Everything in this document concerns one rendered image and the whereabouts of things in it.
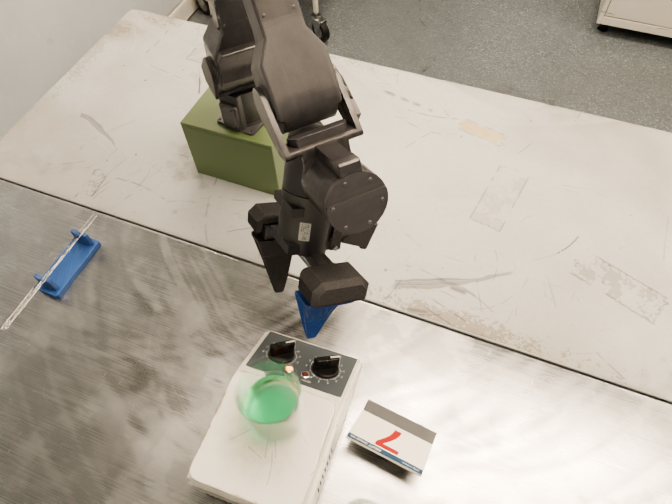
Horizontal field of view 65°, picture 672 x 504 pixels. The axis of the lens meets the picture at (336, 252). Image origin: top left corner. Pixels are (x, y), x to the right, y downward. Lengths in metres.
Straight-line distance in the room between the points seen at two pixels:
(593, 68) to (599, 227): 1.90
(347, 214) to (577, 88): 2.21
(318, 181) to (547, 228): 0.47
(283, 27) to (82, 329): 0.50
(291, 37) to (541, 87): 2.12
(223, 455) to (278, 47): 0.39
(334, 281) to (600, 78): 2.29
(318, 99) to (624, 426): 0.52
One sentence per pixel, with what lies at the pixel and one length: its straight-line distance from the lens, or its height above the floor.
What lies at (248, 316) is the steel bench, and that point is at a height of 0.90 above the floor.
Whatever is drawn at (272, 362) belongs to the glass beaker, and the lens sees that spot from 0.52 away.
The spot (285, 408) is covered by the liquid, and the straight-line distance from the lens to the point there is 0.54.
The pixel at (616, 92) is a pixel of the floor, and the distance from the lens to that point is 2.64.
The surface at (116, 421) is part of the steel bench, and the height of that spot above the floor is 0.90.
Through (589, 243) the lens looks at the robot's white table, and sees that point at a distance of 0.85.
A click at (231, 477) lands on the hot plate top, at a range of 0.57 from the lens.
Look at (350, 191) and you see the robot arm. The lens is 0.43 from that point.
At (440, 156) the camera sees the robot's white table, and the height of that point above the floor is 0.90.
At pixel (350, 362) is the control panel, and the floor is 0.94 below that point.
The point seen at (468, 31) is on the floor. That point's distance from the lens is 2.79.
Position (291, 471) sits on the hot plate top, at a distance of 0.57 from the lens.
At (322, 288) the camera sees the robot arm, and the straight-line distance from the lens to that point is 0.48.
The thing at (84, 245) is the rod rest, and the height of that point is 0.91.
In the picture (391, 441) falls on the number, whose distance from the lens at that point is 0.64.
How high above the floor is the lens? 1.54
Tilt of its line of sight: 57 degrees down
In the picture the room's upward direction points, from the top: 2 degrees counter-clockwise
